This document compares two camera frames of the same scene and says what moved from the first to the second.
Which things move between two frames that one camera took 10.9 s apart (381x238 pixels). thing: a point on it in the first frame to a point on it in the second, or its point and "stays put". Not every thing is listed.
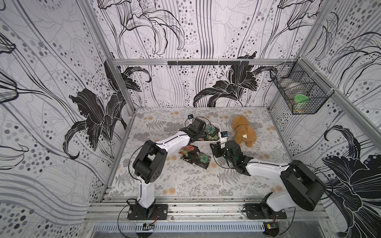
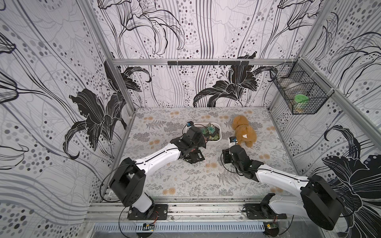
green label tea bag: (216, 137) stays put
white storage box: (214, 141) stays put
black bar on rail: (208, 62) stays put
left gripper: (201, 133) to (201, 141)
